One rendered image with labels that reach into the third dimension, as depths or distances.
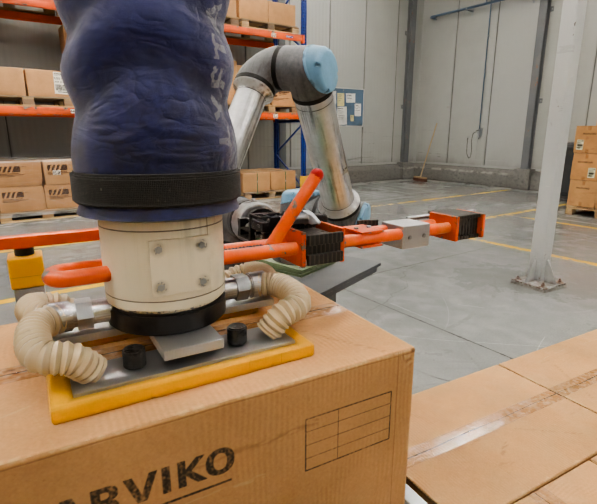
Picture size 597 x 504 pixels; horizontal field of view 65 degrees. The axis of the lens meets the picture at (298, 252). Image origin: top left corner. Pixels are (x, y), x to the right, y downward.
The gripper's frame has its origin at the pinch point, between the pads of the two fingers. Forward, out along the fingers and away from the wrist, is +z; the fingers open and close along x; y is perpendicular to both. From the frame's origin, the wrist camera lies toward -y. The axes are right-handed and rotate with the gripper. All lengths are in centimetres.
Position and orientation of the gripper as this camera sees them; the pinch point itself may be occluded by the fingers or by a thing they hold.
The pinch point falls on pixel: (319, 241)
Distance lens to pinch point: 81.3
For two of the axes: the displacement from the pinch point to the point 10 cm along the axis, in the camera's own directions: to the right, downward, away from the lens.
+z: 4.9, 2.1, -8.5
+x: 0.1, -9.7, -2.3
